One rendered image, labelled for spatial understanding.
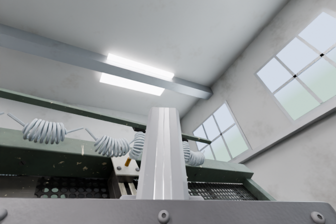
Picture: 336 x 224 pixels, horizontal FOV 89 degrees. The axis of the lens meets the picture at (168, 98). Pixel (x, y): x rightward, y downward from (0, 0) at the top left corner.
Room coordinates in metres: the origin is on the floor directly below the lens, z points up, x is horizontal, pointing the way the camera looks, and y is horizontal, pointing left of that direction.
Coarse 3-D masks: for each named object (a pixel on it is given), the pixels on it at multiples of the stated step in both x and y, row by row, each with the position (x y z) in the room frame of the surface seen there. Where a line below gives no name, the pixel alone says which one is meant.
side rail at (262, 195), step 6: (246, 180) 1.37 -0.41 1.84; (252, 180) 1.41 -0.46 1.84; (246, 186) 1.39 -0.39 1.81; (252, 186) 1.36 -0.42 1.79; (258, 186) 1.38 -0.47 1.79; (252, 192) 1.37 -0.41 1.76; (258, 192) 1.34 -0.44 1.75; (264, 192) 1.35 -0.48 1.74; (258, 198) 1.36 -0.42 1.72; (264, 198) 1.33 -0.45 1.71; (270, 198) 1.33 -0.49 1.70
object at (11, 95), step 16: (0, 96) 0.27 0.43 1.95; (16, 96) 0.29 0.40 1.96; (32, 96) 0.31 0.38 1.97; (0, 112) 0.30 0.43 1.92; (80, 112) 0.41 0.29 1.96; (96, 112) 0.44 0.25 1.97; (32, 128) 0.34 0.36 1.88; (48, 128) 0.36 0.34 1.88; (64, 128) 0.40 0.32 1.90; (80, 128) 0.44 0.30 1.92; (144, 128) 0.59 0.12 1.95; (96, 144) 0.50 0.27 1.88; (112, 144) 0.49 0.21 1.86; (128, 144) 0.54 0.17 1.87; (192, 160) 0.84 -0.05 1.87
